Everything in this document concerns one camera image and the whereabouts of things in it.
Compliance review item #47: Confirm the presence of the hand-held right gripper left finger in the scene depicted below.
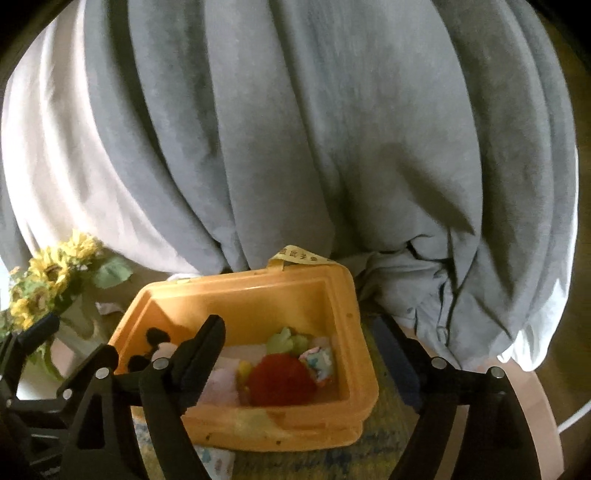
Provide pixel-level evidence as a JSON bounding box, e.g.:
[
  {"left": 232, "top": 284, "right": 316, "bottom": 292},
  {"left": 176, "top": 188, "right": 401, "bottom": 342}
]
[{"left": 56, "top": 314, "right": 227, "bottom": 480}]

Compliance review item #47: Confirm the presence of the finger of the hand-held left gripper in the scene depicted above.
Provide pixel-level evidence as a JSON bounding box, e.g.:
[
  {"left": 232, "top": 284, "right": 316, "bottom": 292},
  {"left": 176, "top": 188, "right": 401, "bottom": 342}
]
[{"left": 9, "top": 313, "right": 62, "bottom": 370}]

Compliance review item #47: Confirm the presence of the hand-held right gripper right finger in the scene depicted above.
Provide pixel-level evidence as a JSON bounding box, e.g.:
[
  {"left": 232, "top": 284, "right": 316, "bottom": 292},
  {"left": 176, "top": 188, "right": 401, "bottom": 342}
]
[{"left": 369, "top": 314, "right": 532, "bottom": 480}]

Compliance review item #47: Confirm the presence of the lavender knit cloth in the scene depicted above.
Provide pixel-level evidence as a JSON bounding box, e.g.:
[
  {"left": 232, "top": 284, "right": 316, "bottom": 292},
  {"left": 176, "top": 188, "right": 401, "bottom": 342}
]
[{"left": 198, "top": 354, "right": 246, "bottom": 408}]

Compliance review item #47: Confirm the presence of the black and white panda plush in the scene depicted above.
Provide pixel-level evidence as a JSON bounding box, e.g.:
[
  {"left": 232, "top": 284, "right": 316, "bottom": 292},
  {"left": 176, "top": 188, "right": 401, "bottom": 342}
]
[{"left": 127, "top": 325, "right": 186, "bottom": 376}]

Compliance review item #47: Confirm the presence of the small pastel plush toy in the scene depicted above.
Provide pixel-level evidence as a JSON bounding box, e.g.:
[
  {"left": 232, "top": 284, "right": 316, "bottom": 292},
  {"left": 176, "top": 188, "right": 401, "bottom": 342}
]
[{"left": 298, "top": 344, "right": 336, "bottom": 385}]

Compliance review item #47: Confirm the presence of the red knitted strawberry toy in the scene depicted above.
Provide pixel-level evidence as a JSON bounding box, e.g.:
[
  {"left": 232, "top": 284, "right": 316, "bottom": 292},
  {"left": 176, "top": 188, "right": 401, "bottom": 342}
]
[{"left": 248, "top": 353, "right": 320, "bottom": 408}]

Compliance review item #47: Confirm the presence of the orange plastic crate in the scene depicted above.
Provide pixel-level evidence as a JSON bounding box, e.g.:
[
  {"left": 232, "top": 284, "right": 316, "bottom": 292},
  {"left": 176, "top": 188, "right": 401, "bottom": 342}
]
[{"left": 108, "top": 265, "right": 380, "bottom": 452}]

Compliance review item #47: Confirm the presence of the green vase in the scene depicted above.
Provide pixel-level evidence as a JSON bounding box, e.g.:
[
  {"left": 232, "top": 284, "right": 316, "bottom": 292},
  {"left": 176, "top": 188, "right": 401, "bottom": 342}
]
[{"left": 44, "top": 295, "right": 114, "bottom": 381}]

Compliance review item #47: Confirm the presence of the sunflower bouquet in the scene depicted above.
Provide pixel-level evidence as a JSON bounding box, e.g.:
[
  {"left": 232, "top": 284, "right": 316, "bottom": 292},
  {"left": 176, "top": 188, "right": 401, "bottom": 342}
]
[{"left": 7, "top": 230, "right": 136, "bottom": 334}]

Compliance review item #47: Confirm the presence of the yellow blue plaid mat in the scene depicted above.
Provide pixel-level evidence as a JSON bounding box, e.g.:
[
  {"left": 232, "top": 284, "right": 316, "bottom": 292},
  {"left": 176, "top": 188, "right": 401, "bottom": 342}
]
[{"left": 131, "top": 314, "right": 428, "bottom": 480}]

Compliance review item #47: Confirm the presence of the tissue pack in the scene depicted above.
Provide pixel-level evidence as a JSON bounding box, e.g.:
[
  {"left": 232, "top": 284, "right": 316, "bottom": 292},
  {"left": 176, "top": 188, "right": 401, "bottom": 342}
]
[{"left": 196, "top": 445, "right": 237, "bottom": 480}]

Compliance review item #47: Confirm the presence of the white sheer curtain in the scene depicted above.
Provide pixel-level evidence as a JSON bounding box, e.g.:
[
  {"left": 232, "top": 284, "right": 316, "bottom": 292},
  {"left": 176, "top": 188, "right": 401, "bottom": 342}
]
[{"left": 496, "top": 138, "right": 581, "bottom": 372}]

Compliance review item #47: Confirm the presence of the pink curtain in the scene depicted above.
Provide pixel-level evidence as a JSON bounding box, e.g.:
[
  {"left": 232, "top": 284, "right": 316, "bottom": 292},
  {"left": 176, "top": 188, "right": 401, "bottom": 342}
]
[{"left": 0, "top": 9, "right": 227, "bottom": 278}]

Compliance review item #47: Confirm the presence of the grey curtain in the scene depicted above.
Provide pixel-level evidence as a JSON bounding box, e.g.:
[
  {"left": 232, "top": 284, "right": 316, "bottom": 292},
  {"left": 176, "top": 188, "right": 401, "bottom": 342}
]
[{"left": 0, "top": 0, "right": 580, "bottom": 370}]

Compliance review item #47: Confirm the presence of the yellow crate handle strap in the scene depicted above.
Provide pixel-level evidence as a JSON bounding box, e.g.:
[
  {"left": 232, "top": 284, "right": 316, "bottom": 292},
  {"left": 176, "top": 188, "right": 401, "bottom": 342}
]
[{"left": 230, "top": 408, "right": 288, "bottom": 438}]

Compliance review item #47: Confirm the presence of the yellow printed crate strap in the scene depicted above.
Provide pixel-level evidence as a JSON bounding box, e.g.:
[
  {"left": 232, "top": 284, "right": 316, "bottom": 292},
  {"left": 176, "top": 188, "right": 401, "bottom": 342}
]
[{"left": 268, "top": 244, "right": 339, "bottom": 271}]

